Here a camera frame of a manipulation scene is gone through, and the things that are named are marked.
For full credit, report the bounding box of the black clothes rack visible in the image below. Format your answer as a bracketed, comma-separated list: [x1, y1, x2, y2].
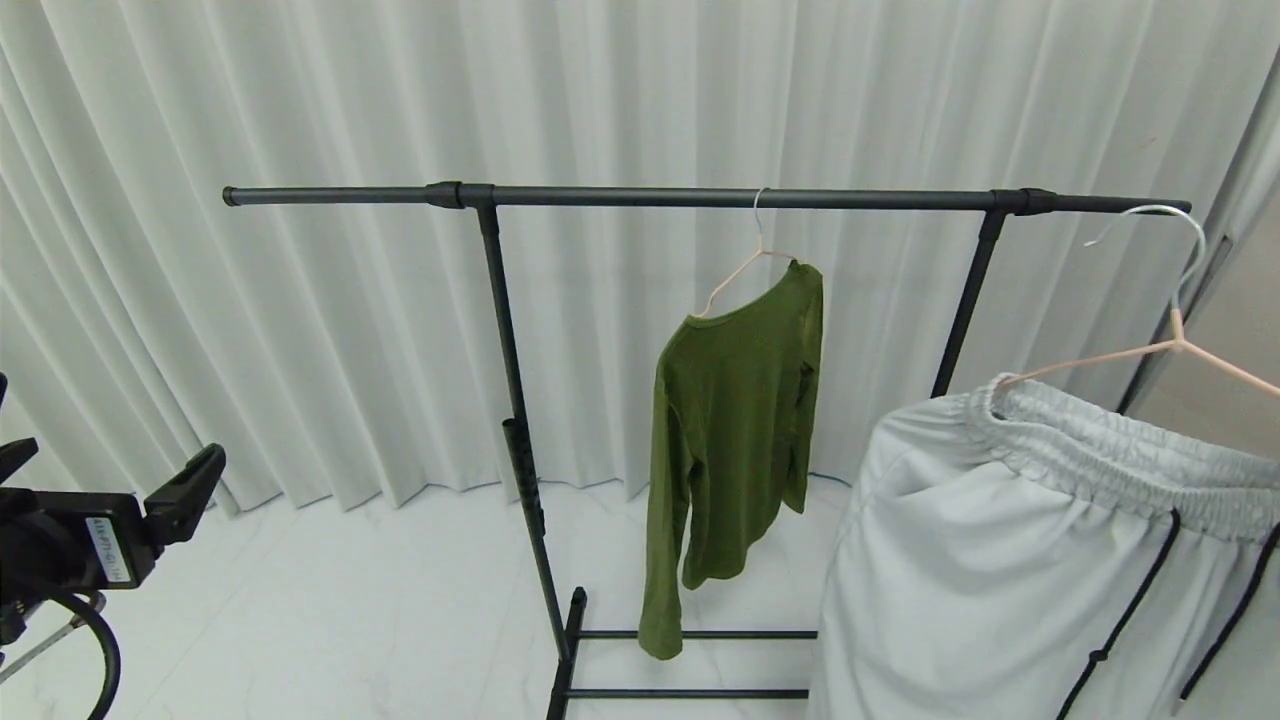
[222, 180, 1193, 720]

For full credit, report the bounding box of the white curtain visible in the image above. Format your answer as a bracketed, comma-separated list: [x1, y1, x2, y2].
[0, 0, 1280, 516]

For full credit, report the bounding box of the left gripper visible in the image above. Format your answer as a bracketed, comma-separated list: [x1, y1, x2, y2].
[0, 443, 228, 593]

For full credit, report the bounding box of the pink clothes hanger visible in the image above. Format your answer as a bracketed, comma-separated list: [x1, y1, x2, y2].
[995, 205, 1280, 401]
[695, 188, 801, 321]

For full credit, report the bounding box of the pale grey garment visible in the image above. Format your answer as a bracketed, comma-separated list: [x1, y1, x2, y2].
[805, 375, 1280, 720]

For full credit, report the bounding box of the olive green printed T-shirt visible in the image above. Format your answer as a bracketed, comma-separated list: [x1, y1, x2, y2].
[638, 260, 826, 661]

